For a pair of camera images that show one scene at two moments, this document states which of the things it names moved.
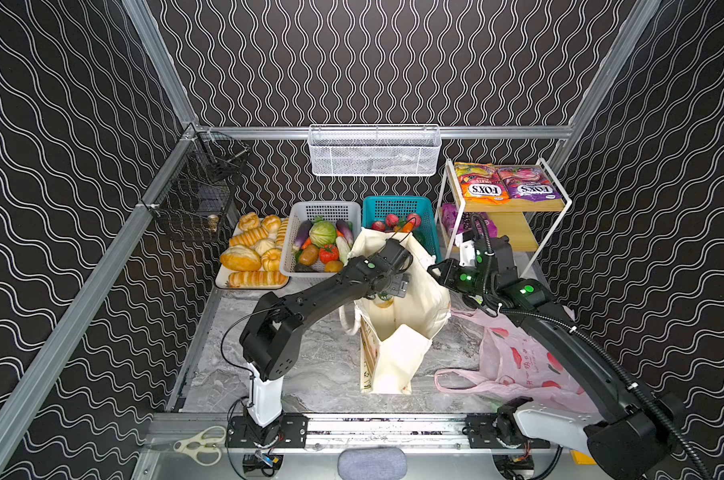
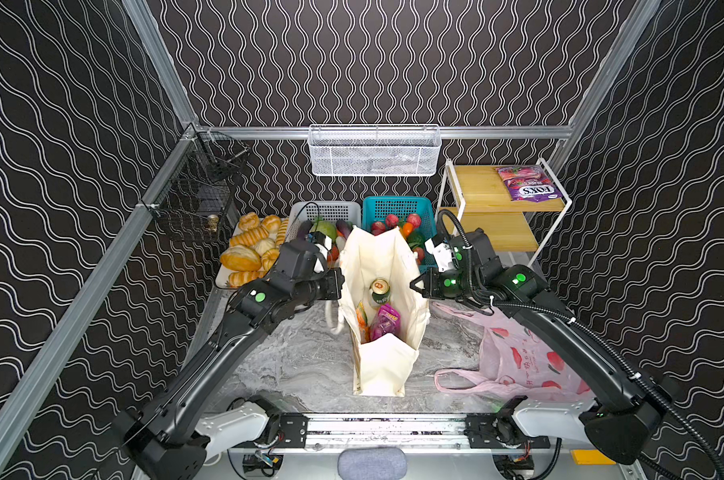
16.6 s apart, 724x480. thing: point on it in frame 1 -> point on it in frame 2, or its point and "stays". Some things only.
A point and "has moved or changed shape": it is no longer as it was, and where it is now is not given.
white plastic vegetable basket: (300, 212) stays
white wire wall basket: (374, 150) stays
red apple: (418, 219) stays
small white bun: (263, 245) stays
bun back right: (271, 223) stays
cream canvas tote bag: (395, 331) has moved or changed shape
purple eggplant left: (302, 233) stays
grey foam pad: (372, 463) stays
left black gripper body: (395, 282) -> (332, 283)
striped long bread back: (247, 238) stays
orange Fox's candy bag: (482, 182) -> (362, 323)
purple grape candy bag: (471, 221) -> (386, 320)
